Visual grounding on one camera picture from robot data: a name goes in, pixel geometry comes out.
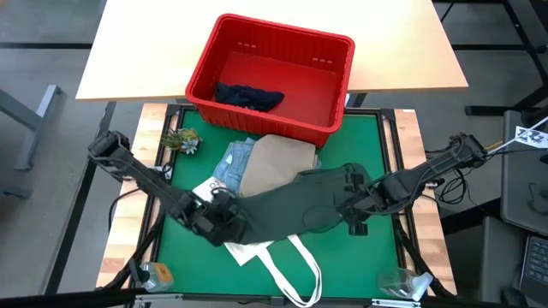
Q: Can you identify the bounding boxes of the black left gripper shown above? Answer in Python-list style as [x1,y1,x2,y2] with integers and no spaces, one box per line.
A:
[194,190,248,248]

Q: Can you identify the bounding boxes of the light blue denim jeans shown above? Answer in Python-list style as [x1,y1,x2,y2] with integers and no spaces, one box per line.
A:
[212,137,258,196]

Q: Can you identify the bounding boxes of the dark green garment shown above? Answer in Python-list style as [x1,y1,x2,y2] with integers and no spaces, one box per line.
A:
[237,162,373,246]

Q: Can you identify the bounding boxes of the khaki button shirt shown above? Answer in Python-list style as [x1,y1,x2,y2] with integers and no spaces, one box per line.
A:
[238,134,320,198]

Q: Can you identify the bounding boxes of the red plastic laundry bin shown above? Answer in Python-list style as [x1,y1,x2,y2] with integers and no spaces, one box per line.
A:
[185,13,356,148]

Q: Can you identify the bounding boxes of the black garment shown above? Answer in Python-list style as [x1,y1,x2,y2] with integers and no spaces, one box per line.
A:
[212,82,286,113]

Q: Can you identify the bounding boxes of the white printed tote bag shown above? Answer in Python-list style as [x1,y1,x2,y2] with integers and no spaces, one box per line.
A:
[192,175,323,308]

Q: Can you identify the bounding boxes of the green table mat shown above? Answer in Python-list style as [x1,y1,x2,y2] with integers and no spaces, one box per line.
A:
[157,110,402,299]

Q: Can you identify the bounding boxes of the clear bottle with orange label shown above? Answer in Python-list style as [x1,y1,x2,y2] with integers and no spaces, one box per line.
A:
[139,261,176,292]

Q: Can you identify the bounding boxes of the clear spray bottle white nozzle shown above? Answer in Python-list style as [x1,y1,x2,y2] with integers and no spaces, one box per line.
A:
[377,267,433,301]

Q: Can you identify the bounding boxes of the small potted succulent plant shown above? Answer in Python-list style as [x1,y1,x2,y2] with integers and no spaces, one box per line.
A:
[161,127,204,156]

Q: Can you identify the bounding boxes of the dark grey box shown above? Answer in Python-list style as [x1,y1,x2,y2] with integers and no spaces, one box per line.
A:
[479,216,527,303]

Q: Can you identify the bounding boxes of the grey cabinet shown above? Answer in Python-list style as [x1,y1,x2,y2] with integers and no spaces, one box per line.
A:
[499,110,548,236]

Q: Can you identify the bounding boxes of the black bar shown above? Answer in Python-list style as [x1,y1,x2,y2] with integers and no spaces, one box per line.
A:
[0,287,149,308]

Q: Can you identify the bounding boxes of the black keyboard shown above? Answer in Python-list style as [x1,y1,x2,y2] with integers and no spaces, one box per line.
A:
[518,234,548,296]

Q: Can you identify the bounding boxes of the light wood desk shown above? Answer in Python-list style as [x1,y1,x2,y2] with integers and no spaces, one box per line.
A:
[75,0,469,102]

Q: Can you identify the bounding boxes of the grey desk leg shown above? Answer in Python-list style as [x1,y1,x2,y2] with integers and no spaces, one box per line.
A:
[0,84,64,172]

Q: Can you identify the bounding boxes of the black metal table frame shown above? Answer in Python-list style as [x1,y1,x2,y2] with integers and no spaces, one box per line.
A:
[128,104,429,307]

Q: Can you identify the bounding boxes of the black cable bundle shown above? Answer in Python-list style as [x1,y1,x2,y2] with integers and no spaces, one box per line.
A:
[436,169,472,205]

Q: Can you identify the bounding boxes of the white cable with printed tag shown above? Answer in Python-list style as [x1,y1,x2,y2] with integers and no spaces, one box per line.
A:
[487,115,548,154]

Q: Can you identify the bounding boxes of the black desk frame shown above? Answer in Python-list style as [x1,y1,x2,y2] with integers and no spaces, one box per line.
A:
[432,0,548,116]

